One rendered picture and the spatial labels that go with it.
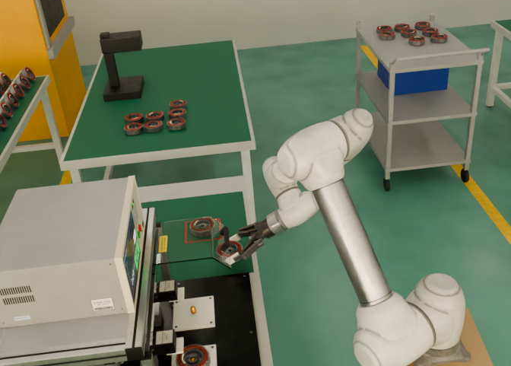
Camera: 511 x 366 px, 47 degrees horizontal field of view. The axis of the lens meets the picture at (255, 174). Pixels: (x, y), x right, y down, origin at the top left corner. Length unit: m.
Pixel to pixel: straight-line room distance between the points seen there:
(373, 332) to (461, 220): 2.32
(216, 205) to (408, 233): 1.49
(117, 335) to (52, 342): 0.18
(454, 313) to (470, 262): 1.81
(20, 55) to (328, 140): 3.91
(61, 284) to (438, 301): 1.09
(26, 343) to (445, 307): 1.21
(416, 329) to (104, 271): 0.91
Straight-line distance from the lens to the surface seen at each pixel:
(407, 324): 1.81
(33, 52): 5.28
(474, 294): 3.49
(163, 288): 2.13
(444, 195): 4.25
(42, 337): 1.80
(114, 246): 1.70
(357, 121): 1.78
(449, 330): 1.93
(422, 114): 4.08
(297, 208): 2.26
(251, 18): 6.98
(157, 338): 1.96
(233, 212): 2.74
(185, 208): 2.82
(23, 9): 5.19
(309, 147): 1.69
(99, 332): 1.75
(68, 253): 1.72
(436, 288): 1.88
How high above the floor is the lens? 2.31
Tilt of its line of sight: 31 degrees down
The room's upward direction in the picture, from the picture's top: 5 degrees counter-clockwise
